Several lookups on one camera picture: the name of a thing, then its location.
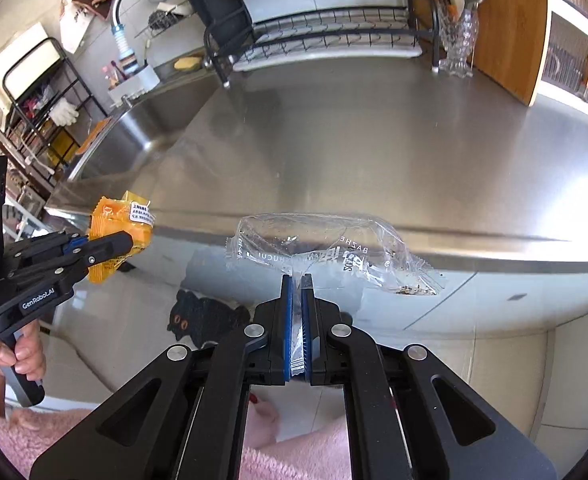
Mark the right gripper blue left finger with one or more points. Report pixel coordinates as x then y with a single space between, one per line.
256 355

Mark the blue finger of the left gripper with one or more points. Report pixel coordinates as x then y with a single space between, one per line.
74 244
105 254

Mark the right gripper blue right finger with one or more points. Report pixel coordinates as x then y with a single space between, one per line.
338 354

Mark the clear plastic bag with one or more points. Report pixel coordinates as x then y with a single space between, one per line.
365 249

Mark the person's left hand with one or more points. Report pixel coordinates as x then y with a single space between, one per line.
27 357

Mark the black cat floor mat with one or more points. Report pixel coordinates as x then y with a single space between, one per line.
205 320

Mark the steel sink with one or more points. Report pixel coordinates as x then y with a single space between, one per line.
138 134

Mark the white glove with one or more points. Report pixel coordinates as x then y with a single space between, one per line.
63 113

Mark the black side shelf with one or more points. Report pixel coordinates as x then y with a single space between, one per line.
29 87

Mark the white cup holder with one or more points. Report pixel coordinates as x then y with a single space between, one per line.
142 82

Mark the yellow sponge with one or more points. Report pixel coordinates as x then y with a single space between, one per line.
188 63

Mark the hanging brown white towel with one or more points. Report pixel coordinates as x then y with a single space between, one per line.
75 18

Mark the black dish rack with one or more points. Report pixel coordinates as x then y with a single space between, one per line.
245 35

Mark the crystal glass utensil holder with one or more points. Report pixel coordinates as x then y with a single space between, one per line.
458 37

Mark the wooden cutting board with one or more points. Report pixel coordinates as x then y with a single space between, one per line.
512 44

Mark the white storage cabinet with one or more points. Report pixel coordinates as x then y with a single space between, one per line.
564 67

